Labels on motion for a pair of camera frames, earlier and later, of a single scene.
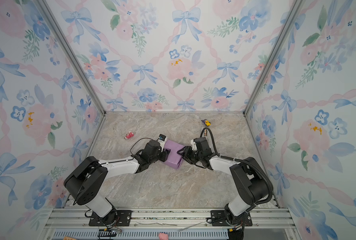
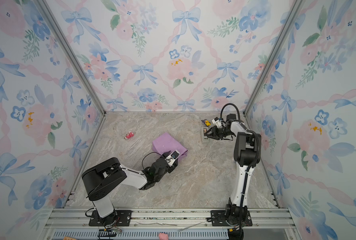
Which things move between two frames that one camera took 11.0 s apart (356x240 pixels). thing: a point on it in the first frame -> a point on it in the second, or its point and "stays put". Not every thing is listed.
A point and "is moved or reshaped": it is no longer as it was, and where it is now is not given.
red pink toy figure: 129,135 stays put
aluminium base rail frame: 268,223 stays put
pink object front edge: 163,236 stays put
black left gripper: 165,154 -> 162,158
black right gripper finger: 188,157 -> 213,137
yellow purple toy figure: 206,122 stays put
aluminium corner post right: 297,7 stays put
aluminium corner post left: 46,8 stays put
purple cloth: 174,159 is moved or reshaped
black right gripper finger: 186,150 -> 208,130
